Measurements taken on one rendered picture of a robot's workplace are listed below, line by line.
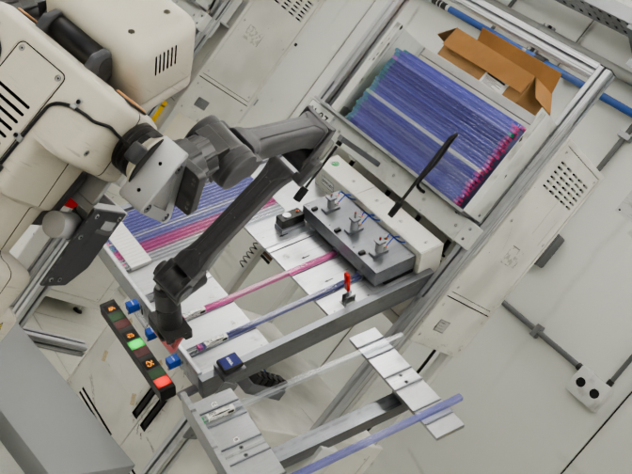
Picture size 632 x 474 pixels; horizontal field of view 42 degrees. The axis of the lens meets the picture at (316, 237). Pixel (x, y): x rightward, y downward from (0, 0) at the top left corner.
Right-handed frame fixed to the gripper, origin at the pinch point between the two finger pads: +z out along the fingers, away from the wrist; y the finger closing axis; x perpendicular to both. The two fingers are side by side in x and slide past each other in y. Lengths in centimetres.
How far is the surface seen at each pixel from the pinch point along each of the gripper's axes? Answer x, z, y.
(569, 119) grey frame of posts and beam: -110, -35, -13
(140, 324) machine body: -10, 39, 48
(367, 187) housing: -75, -4, 23
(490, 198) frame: -88, -17, -11
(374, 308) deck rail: -53, 7, -10
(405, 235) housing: -70, -4, 0
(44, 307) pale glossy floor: -2, 103, 137
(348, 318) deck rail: -44.4, 5.3, -9.9
